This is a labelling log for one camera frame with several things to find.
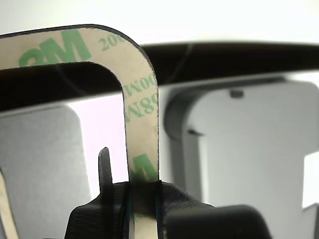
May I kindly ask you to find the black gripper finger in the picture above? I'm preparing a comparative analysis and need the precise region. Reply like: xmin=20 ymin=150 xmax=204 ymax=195
xmin=154 ymin=180 xmax=216 ymax=239
xmin=64 ymin=146 xmax=132 ymax=239

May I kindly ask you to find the black frame with 3M liner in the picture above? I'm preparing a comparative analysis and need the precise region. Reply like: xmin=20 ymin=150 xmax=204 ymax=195
xmin=0 ymin=23 xmax=161 ymax=239

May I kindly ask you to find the gray box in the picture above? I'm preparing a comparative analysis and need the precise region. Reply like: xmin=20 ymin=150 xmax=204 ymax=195
xmin=159 ymin=76 xmax=319 ymax=209

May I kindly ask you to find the gray textured tray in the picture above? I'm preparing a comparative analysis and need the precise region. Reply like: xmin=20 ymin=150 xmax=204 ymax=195
xmin=0 ymin=106 xmax=92 ymax=239

